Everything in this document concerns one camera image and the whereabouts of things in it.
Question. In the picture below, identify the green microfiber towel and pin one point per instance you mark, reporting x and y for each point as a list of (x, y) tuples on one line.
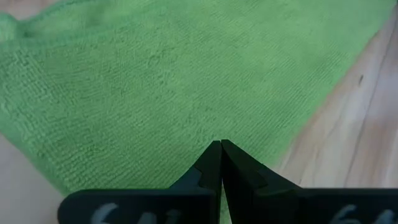
[(155, 77)]

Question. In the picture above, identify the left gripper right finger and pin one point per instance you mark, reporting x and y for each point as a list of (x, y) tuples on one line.
[(245, 180)]

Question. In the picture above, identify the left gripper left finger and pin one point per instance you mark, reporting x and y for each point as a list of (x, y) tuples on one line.
[(208, 174)]

